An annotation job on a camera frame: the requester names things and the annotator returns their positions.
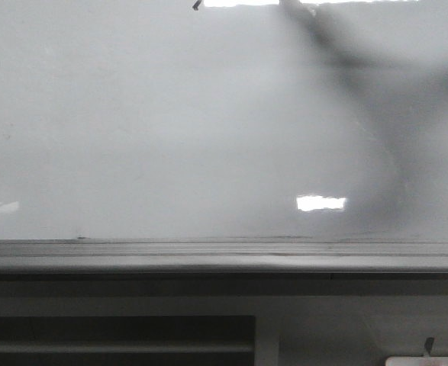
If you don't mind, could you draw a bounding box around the white whiteboard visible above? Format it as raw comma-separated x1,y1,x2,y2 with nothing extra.
0,1,448,241

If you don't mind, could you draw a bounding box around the grey whiteboard marker tray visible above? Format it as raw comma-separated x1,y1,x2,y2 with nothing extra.
0,237,448,275

